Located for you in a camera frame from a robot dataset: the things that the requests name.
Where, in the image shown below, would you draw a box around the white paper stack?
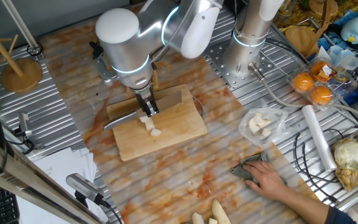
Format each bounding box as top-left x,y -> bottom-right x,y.
16,146 -> 111,224

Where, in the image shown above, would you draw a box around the clear plastic cups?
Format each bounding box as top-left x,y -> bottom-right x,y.
327,45 -> 358,71

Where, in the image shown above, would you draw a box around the aluminium frame beam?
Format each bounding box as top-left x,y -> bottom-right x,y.
0,132 -> 105,224

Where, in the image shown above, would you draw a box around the bag of vegetable scraps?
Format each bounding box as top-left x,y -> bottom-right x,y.
333,136 -> 358,197

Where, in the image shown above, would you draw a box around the wooden round base stand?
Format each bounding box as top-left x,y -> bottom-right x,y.
284,0 -> 339,59

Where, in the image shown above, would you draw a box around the metal clamp bracket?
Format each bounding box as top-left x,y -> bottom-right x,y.
15,111 -> 45,156

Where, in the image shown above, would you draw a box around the medium peeled white radish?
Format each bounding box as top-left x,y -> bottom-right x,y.
191,212 -> 205,224

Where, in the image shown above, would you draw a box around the white pole stand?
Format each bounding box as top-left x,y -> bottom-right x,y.
1,0 -> 44,58

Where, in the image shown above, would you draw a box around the grey hose with connector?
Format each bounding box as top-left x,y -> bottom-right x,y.
247,62 -> 358,124

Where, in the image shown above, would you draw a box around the white plastic film roll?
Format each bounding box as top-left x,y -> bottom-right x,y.
301,105 -> 338,172

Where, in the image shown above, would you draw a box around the glass jar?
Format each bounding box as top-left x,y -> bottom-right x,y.
278,0 -> 295,17

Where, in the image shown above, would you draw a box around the wooden mug tree stand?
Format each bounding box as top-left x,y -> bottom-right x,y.
0,0 -> 44,94

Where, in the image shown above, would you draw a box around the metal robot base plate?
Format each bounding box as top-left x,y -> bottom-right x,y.
205,40 -> 276,89

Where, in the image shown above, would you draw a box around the thin black cable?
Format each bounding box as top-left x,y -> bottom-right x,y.
293,128 -> 345,203

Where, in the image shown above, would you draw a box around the clear plastic fruit container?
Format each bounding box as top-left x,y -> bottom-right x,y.
287,57 -> 358,112

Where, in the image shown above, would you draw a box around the person right hand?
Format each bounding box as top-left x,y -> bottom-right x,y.
242,161 -> 291,202

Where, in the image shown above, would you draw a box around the clear plastic bag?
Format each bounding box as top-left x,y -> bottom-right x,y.
237,104 -> 289,149

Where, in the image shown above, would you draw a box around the orange marble pattern mat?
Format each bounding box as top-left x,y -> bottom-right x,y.
37,0 -> 321,224

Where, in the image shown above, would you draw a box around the grey cloth rag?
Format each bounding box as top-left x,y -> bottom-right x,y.
229,151 -> 288,187

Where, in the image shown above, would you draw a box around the wooden cutting board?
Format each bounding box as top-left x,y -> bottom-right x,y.
106,83 -> 209,162

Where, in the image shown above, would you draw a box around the black camera cable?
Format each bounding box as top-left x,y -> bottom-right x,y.
99,198 -> 124,224

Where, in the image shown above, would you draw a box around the silver camera on mount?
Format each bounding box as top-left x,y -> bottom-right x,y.
66,173 -> 106,206

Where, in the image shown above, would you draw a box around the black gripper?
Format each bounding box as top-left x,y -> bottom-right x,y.
134,86 -> 160,118

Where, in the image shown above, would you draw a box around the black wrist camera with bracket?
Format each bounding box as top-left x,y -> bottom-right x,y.
88,40 -> 120,88

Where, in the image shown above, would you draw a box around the steel handle cleaver knife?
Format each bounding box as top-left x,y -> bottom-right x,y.
103,90 -> 183,132

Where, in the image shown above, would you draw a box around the person right forearm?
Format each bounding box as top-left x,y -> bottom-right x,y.
281,185 -> 357,224

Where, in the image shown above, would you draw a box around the blue plush toy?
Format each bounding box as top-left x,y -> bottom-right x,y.
340,16 -> 358,44

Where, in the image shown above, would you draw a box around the orange fruit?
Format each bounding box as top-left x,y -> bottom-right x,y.
310,60 -> 331,78
291,72 -> 314,93
309,85 -> 333,106

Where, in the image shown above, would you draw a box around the large peeled white radish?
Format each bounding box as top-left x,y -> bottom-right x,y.
211,198 -> 232,224

